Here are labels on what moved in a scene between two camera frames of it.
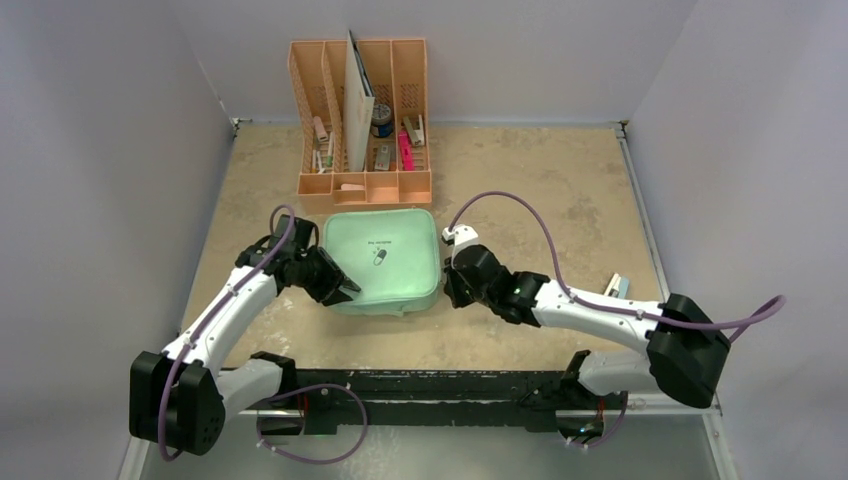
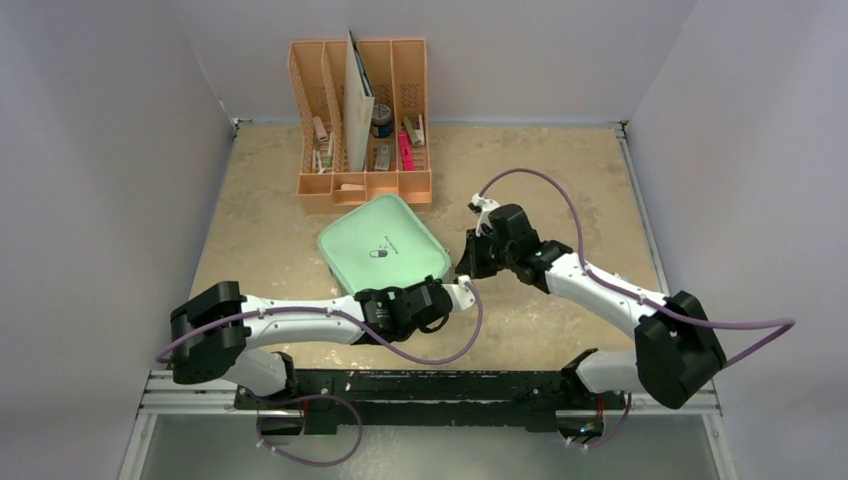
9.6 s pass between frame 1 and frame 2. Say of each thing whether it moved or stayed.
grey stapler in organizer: stayed
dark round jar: stayed
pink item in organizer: stayed
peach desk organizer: stayed
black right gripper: moved
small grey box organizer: stayed
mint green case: moved
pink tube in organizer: stayed
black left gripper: moved
